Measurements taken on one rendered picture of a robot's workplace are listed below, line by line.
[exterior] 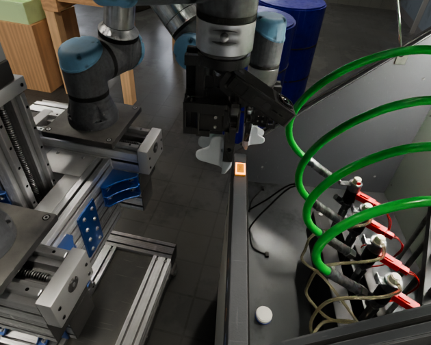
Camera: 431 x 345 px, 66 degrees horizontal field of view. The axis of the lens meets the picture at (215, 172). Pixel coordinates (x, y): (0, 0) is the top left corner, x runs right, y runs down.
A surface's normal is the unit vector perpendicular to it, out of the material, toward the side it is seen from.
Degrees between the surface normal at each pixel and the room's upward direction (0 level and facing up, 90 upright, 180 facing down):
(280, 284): 0
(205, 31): 90
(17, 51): 90
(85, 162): 0
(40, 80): 90
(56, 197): 0
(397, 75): 90
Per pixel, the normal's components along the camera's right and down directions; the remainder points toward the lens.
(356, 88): -0.07, 0.65
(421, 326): -0.64, -0.61
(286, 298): 0.06, -0.75
